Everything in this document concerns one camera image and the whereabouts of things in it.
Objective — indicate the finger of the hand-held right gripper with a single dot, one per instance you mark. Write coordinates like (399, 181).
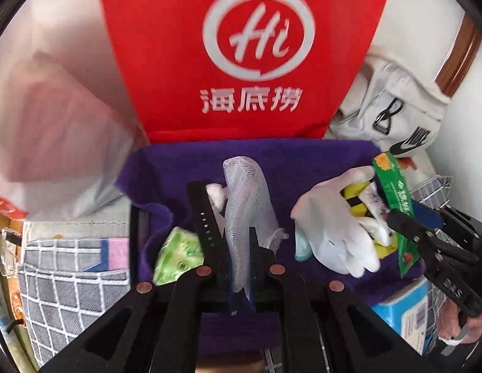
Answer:
(429, 215)
(408, 225)

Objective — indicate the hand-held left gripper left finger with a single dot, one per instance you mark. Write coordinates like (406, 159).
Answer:
(210, 291)

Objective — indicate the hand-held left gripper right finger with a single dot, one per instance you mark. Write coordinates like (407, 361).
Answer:
(264, 279)

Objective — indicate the green sachet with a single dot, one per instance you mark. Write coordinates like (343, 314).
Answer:
(392, 178)

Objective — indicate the white mesh cloth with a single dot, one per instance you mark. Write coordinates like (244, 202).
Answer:
(245, 202)

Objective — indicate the purple felt storage box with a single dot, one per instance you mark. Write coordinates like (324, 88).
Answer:
(303, 163)

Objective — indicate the person's right hand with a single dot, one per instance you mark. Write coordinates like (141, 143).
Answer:
(462, 326)

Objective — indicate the light green tissue packet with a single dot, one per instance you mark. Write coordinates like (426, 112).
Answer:
(175, 256)

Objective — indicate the yellow and black sponge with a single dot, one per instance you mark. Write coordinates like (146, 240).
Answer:
(357, 208)

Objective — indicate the blue tissue pack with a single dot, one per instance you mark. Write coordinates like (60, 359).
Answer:
(400, 311)

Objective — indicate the white glove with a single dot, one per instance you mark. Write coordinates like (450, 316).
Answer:
(330, 221)

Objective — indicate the wooden headboard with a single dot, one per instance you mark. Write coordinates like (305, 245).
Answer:
(456, 62)

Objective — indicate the clear plastic wrapper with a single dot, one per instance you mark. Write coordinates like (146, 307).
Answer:
(7, 252)

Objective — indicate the white plastic bag orange print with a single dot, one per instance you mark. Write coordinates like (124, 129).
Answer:
(62, 124)

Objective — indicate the red shopping bag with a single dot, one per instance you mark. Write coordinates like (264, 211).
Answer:
(147, 66)

